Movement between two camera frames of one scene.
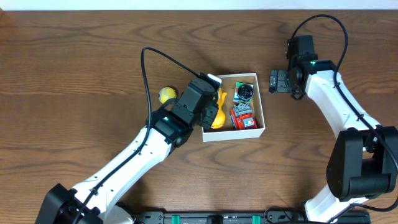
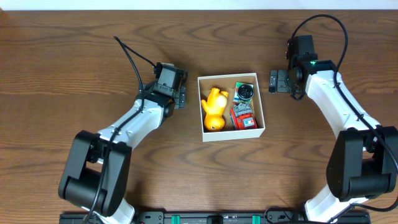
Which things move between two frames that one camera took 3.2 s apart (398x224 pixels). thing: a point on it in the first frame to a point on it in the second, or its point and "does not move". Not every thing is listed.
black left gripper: [212, 111] to [181, 98]
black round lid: [245, 91] does not move
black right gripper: [278, 82] does not move
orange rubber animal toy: [221, 118] does not move
